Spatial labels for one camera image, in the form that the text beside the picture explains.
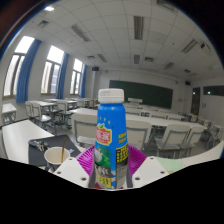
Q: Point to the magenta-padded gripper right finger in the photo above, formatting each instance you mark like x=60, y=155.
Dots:
x=137, y=159

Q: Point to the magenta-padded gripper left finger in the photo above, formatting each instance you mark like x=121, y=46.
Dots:
x=84, y=160

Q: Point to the blue drink bottle white cap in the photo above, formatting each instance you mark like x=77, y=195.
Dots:
x=111, y=133

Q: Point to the wooden stir stick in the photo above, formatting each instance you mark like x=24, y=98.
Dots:
x=63, y=148

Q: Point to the dark blue mug cork base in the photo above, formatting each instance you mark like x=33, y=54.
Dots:
x=53, y=156

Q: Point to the group of classroom chairs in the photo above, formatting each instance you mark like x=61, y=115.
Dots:
x=83, y=128

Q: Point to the bunch of keys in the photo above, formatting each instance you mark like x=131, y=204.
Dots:
x=40, y=145

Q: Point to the black notebook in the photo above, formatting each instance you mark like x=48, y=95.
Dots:
x=35, y=156

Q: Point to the green chalkboard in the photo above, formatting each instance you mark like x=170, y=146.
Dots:
x=146, y=93

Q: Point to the blue curtain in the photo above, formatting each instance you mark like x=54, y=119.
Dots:
x=62, y=76
x=28, y=73
x=83, y=81

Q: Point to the dark door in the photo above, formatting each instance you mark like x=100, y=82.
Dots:
x=195, y=101

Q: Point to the tall window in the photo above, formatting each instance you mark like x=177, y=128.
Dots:
x=16, y=66
x=76, y=78
x=51, y=73

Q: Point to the group of ceiling lights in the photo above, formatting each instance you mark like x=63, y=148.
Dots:
x=138, y=26

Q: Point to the black wall speaker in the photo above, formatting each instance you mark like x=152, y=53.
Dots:
x=187, y=83
x=95, y=68

